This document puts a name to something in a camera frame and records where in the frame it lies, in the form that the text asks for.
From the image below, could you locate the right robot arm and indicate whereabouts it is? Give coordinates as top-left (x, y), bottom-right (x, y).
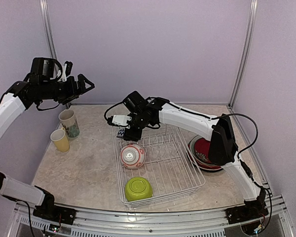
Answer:
top-left (113, 94), bottom-right (267, 219)

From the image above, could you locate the red teal floral plate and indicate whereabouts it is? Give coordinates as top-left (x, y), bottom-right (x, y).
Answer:
top-left (186, 142), bottom-right (222, 173)

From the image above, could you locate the blue white patterned bowl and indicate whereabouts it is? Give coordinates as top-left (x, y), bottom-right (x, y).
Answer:
top-left (116, 128), bottom-right (125, 140)

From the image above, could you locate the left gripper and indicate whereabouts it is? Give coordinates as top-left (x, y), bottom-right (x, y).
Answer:
top-left (39, 73), bottom-right (94, 105)

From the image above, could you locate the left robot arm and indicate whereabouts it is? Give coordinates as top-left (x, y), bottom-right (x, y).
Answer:
top-left (0, 74), bottom-right (95, 220)

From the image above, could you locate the teal red flower plate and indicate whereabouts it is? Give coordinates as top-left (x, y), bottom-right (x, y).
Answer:
top-left (191, 135), bottom-right (212, 164)

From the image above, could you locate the left aluminium frame post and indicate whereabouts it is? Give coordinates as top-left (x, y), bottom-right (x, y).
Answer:
top-left (39, 0), bottom-right (58, 59)

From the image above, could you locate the pale yellow cup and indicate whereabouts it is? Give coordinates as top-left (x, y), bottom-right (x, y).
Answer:
top-left (50, 128), bottom-right (70, 152)

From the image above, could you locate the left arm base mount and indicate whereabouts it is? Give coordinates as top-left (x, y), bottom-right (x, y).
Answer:
top-left (33, 205), bottom-right (76, 225)

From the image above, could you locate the teal floral mug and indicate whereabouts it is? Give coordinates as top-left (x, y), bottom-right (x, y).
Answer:
top-left (58, 109), bottom-right (80, 138)

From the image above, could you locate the pink polka dot plate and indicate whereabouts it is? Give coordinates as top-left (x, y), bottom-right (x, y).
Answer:
top-left (188, 141), bottom-right (210, 168)

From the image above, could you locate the aluminium frame post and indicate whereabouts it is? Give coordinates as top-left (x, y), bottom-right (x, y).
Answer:
top-left (228, 0), bottom-right (258, 109)
top-left (39, 0), bottom-right (58, 59)

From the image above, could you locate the white red patterned bowl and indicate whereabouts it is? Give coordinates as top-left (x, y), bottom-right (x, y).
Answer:
top-left (120, 143), bottom-right (146, 170)

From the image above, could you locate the white wire dish rack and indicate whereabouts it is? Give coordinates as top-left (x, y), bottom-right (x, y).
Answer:
top-left (111, 125), bottom-right (205, 207)

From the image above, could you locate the lime green bowl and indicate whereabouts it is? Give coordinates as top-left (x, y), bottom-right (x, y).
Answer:
top-left (125, 177), bottom-right (153, 201)

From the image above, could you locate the right aluminium frame post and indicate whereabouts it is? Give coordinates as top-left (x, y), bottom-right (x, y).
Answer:
top-left (228, 0), bottom-right (258, 109)

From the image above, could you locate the front aluminium rail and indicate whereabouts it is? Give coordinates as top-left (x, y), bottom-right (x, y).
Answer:
top-left (7, 196), bottom-right (294, 237)

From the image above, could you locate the black rimmed beige plate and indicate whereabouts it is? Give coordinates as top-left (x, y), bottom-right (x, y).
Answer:
top-left (200, 167), bottom-right (222, 173)

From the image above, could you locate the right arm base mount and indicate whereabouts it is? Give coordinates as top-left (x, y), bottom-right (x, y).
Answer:
top-left (225, 205), bottom-right (269, 224)

